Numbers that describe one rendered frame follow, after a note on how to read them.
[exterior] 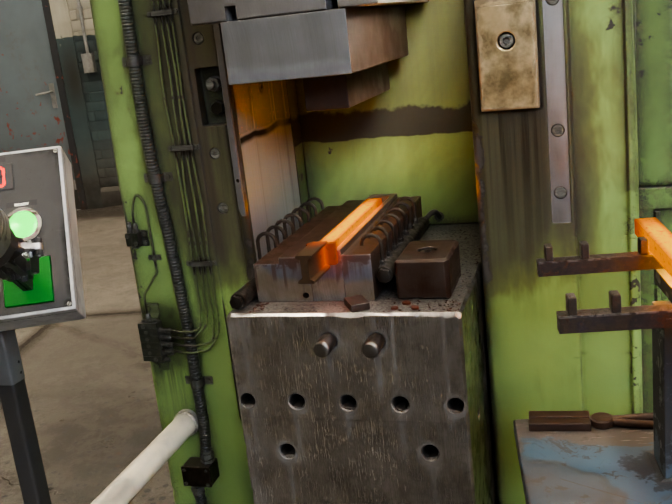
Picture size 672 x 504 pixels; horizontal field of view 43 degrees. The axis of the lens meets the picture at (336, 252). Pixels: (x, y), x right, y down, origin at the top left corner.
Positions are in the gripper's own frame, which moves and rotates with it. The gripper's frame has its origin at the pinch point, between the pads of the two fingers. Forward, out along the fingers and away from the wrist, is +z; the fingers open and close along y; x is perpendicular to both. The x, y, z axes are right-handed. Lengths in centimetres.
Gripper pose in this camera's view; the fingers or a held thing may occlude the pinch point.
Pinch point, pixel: (21, 275)
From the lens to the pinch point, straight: 139.8
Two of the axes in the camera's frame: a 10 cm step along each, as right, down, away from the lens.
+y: 9.8, -1.4, 1.2
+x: -1.7, -9.5, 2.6
